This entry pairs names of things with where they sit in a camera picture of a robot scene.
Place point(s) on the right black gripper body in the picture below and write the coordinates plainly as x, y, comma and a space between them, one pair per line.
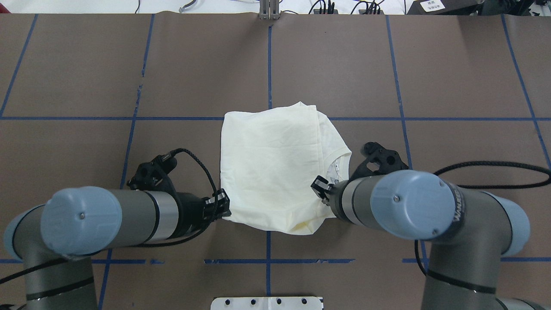
321, 185

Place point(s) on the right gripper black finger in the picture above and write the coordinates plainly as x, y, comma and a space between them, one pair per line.
324, 190

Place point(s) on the aluminium frame post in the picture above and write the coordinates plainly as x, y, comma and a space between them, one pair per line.
269, 9

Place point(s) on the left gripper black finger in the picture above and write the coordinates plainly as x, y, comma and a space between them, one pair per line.
218, 206

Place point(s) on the white camera mast base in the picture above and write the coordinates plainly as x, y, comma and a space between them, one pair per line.
269, 303

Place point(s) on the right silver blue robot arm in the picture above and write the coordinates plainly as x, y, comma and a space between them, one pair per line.
461, 232

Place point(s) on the cream long-sleeve cat shirt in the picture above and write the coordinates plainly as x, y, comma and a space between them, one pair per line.
268, 161

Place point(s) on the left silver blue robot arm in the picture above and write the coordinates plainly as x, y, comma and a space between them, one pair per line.
55, 241

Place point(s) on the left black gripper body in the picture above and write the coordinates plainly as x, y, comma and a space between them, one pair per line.
190, 212

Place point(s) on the black box with label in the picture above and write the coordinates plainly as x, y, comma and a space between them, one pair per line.
445, 7

